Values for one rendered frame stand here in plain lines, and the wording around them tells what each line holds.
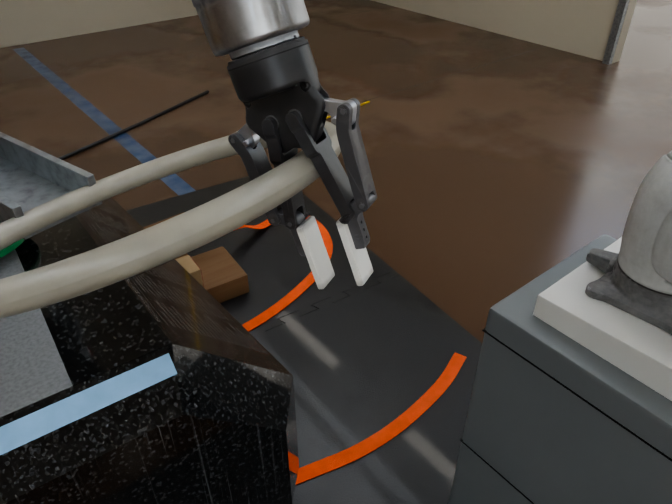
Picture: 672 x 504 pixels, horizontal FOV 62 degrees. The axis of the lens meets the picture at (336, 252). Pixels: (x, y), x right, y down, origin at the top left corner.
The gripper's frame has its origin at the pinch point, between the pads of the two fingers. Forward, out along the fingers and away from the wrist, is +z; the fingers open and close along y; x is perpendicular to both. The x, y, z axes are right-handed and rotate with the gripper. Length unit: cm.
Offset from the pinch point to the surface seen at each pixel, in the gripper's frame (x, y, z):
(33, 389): 3, 59, 16
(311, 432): -66, 71, 89
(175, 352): -13, 45, 21
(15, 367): 1, 64, 13
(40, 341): -5, 65, 12
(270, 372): -30, 43, 38
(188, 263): -102, 126, 42
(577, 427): -36, -13, 54
